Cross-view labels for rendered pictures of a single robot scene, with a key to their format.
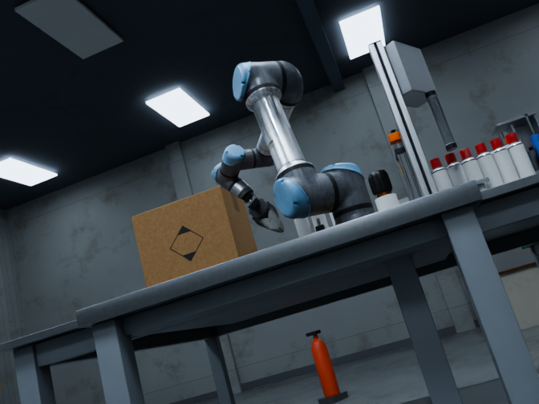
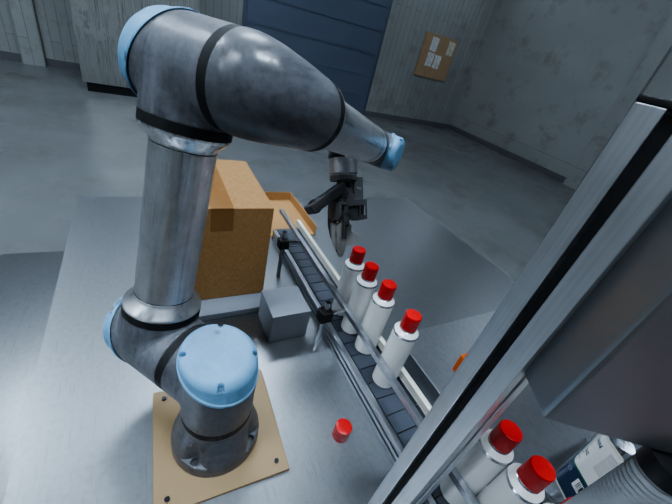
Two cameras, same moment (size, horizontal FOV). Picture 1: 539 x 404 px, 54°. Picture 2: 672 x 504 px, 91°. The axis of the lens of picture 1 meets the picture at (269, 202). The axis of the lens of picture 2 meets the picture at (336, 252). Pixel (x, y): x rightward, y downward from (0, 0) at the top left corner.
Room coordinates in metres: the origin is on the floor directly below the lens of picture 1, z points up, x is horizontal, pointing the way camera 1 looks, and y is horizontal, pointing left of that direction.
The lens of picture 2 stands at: (1.36, -0.53, 1.49)
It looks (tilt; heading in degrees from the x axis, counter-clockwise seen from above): 32 degrees down; 45
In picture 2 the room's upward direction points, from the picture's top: 15 degrees clockwise
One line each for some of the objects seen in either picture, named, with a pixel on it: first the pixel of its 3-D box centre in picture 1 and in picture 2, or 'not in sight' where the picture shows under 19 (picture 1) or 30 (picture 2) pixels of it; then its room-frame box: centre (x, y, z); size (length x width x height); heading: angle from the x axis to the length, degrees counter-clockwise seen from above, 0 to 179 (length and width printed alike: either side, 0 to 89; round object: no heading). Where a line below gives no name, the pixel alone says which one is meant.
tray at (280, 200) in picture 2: not in sight; (272, 212); (1.98, 0.50, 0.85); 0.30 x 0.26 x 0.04; 80
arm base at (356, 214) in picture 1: (358, 226); (217, 417); (1.49, -0.22, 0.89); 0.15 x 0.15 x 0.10
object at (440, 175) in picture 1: (444, 186); (505, 499); (1.78, -0.59, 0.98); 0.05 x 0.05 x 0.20
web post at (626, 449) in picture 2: not in sight; (584, 469); (1.96, -0.65, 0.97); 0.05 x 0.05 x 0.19
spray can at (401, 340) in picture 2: not in sight; (397, 349); (1.83, -0.31, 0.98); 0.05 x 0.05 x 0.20
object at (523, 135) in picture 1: (527, 156); not in sight; (1.82, -0.91, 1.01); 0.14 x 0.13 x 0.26; 80
